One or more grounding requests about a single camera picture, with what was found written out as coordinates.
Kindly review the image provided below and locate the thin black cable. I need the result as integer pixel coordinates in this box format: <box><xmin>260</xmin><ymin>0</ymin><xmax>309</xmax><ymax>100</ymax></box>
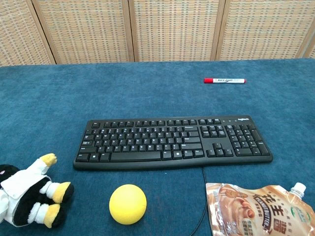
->
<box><xmin>189</xmin><ymin>166</ymin><xmax>209</xmax><ymax>236</ymax></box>

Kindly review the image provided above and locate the yellow foam ball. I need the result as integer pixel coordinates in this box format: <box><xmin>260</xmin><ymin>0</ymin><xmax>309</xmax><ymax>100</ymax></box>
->
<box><xmin>109</xmin><ymin>184</ymin><xmax>148</xmax><ymax>225</ymax></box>

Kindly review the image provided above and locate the penguin plush toy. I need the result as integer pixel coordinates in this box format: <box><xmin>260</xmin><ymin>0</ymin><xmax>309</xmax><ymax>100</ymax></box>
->
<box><xmin>0</xmin><ymin>153</ymin><xmax>75</xmax><ymax>229</ymax></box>

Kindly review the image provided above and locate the black computer keyboard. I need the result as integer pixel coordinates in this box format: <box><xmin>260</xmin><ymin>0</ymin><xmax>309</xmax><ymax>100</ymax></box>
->
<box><xmin>72</xmin><ymin>115</ymin><xmax>273</xmax><ymax>172</ymax></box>

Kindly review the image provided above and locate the blue table cloth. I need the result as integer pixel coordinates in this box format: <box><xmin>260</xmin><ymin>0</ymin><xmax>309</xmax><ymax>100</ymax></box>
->
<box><xmin>0</xmin><ymin>58</ymin><xmax>315</xmax><ymax>236</ymax></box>

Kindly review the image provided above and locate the peanut butter spout pouch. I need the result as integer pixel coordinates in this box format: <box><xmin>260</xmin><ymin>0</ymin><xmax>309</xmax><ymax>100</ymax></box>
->
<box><xmin>205</xmin><ymin>182</ymin><xmax>315</xmax><ymax>236</ymax></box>

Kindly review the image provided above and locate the red whiteboard marker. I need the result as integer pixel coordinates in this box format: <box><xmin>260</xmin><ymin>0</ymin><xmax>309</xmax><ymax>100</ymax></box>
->
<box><xmin>204</xmin><ymin>78</ymin><xmax>247</xmax><ymax>85</ymax></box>

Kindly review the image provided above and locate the woven folding screen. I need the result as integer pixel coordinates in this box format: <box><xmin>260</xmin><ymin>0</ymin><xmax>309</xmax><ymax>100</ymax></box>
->
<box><xmin>0</xmin><ymin>0</ymin><xmax>315</xmax><ymax>67</ymax></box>

